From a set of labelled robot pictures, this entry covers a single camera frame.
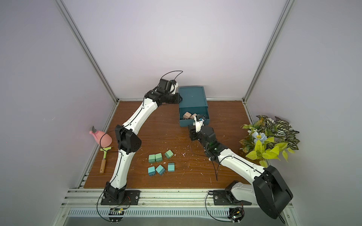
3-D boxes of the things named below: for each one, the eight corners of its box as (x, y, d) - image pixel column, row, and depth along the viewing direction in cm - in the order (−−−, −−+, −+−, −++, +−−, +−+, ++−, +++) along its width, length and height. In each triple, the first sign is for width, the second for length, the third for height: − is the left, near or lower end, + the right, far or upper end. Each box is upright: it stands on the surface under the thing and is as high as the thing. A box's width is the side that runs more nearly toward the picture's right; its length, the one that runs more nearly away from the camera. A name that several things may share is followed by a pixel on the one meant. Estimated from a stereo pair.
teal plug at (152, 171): (149, 177, 81) (148, 176, 79) (148, 168, 84) (147, 167, 83) (156, 175, 82) (155, 174, 80) (155, 167, 85) (154, 165, 83)
